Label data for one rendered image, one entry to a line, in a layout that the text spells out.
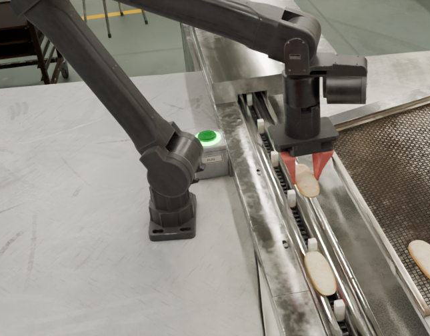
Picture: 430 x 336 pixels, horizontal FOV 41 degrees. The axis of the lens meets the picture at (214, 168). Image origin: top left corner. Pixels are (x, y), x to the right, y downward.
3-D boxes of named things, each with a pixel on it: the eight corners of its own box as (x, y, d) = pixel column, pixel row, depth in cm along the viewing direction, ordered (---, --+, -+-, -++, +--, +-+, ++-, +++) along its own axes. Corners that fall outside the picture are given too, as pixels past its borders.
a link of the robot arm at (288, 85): (284, 57, 91) (279, 73, 86) (329, 57, 89) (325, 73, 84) (286, 97, 94) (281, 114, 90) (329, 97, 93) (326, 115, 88)
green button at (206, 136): (197, 137, 123) (196, 131, 122) (215, 135, 123) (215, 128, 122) (199, 147, 119) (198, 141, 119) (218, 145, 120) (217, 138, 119)
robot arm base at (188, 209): (154, 202, 117) (149, 241, 107) (147, 169, 112) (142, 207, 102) (197, 199, 117) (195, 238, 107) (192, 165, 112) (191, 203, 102)
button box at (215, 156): (193, 174, 130) (187, 131, 124) (228, 169, 131) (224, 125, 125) (197, 195, 123) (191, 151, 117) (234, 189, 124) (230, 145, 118)
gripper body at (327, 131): (339, 145, 92) (340, 103, 88) (277, 155, 92) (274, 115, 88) (327, 125, 98) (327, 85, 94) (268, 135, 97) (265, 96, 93)
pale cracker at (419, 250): (402, 247, 89) (401, 241, 89) (425, 238, 89) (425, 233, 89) (437, 291, 81) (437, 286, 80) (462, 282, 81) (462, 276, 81)
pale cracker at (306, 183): (287, 167, 103) (286, 162, 103) (307, 163, 104) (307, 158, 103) (301, 200, 95) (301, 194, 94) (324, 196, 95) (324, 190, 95)
